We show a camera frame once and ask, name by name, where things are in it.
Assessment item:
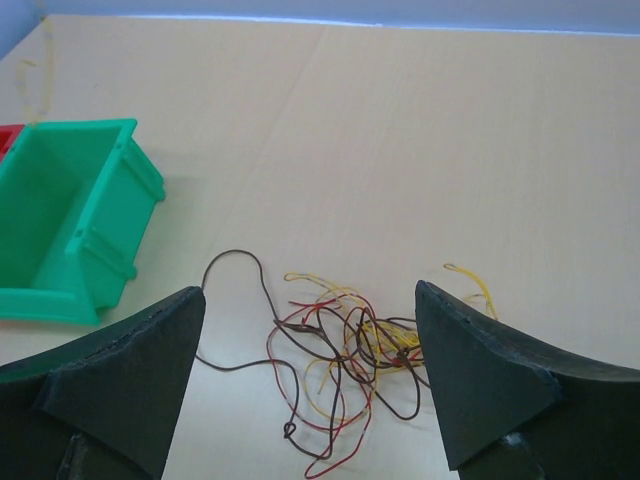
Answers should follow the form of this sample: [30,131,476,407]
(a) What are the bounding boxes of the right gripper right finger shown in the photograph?
[415,281,639,479]

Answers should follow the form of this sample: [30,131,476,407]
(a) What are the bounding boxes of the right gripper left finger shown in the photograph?
[1,286,205,479]

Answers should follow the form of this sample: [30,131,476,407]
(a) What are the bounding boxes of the wire bundle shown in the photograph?
[195,249,499,479]

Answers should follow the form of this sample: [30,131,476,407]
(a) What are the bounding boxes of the green bin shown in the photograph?
[1,119,165,325]

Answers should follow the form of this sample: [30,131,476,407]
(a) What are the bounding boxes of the pulled-out yellow wire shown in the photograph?
[17,17,56,125]

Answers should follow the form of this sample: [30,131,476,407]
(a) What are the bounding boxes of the red bin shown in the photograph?
[0,124,24,162]

